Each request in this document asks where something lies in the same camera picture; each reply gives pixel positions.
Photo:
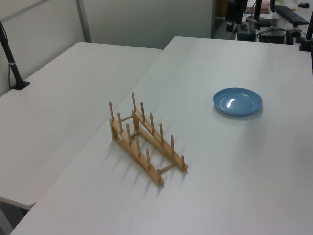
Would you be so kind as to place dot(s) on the black electronics box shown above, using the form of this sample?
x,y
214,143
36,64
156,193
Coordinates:
x,y
272,36

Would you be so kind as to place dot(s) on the wooden plate rack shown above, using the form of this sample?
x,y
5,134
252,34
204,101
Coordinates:
x,y
137,156

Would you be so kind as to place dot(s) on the black clamp camera stand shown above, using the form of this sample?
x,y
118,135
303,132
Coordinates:
x,y
304,45

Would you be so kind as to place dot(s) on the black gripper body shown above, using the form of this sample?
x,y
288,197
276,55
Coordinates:
x,y
238,1

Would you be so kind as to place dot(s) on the blue round plate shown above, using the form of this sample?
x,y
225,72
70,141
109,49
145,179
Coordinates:
x,y
237,102

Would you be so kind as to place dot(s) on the black background pole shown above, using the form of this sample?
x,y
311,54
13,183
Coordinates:
x,y
257,8

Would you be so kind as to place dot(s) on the white side table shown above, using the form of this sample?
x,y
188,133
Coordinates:
x,y
49,110

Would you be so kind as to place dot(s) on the black computer mouse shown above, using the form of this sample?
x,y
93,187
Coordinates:
x,y
303,4

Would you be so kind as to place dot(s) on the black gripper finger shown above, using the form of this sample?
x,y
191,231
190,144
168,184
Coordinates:
x,y
230,14
240,12

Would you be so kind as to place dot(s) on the black computer keyboard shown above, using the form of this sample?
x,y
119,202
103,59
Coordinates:
x,y
292,14

